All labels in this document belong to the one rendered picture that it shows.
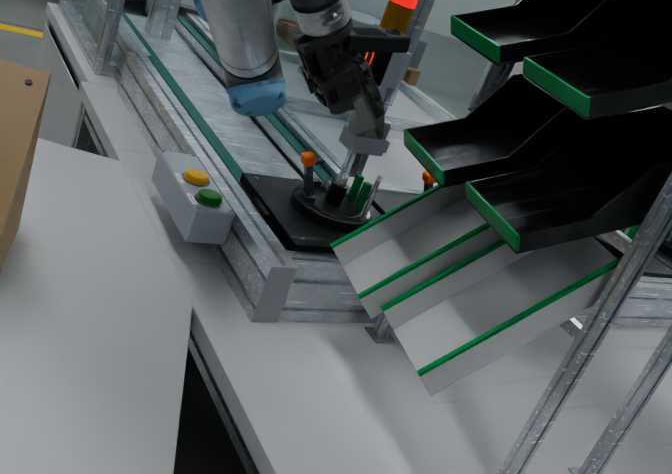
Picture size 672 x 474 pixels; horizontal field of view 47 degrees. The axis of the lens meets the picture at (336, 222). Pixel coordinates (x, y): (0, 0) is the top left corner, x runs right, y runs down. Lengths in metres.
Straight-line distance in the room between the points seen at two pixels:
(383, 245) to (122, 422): 0.44
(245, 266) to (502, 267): 0.39
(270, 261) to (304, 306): 0.11
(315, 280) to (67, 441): 0.46
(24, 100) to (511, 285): 0.68
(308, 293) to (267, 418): 0.25
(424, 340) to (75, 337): 0.44
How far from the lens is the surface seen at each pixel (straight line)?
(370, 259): 1.10
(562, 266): 1.00
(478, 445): 1.13
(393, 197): 1.50
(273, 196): 1.30
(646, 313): 1.77
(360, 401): 1.09
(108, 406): 0.95
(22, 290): 1.10
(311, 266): 1.14
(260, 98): 0.98
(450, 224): 1.09
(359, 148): 1.23
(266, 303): 1.14
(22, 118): 1.10
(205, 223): 1.21
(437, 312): 1.00
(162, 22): 2.22
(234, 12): 0.83
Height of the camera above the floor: 1.47
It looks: 23 degrees down
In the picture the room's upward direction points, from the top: 22 degrees clockwise
